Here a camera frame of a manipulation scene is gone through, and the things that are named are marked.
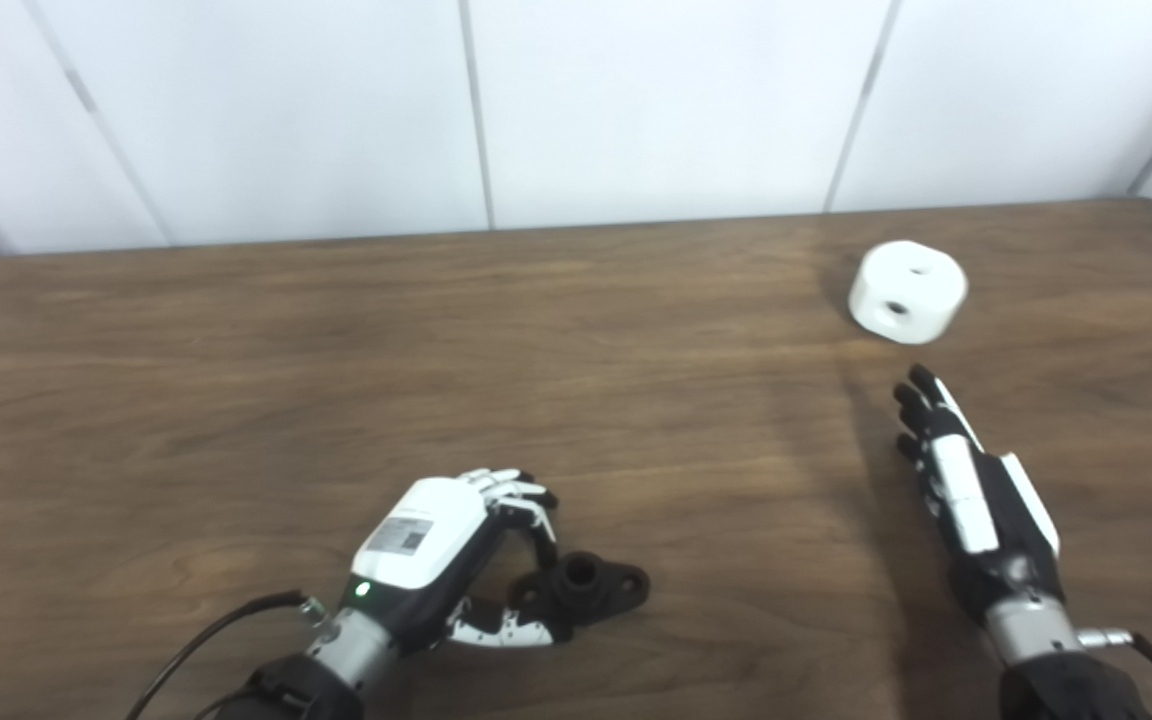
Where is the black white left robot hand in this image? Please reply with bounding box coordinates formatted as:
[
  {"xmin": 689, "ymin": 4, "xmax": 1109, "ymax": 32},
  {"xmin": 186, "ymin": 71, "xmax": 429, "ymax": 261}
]
[{"xmin": 341, "ymin": 467, "xmax": 573, "ymax": 657}]

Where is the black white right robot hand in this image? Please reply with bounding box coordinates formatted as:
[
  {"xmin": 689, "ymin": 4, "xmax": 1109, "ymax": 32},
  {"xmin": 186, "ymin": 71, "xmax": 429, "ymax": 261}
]
[{"xmin": 893, "ymin": 363, "xmax": 1065, "ymax": 627}]

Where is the black flanged holder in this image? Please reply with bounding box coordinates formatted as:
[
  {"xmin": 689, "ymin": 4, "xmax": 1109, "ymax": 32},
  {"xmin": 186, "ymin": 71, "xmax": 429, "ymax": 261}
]
[{"xmin": 508, "ymin": 551, "xmax": 651, "ymax": 629}]

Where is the round white piece with holes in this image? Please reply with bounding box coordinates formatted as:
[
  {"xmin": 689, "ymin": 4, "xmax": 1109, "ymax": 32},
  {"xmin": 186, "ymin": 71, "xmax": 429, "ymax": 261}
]
[{"xmin": 848, "ymin": 240, "xmax": 968, "ymax": 346}]

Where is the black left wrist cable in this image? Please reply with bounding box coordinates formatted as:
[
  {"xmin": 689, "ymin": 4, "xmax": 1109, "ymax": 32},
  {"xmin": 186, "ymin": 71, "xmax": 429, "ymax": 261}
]
[{"xmin": 126, "ymin": 590, "xmax": 327, "ymax": 720}]

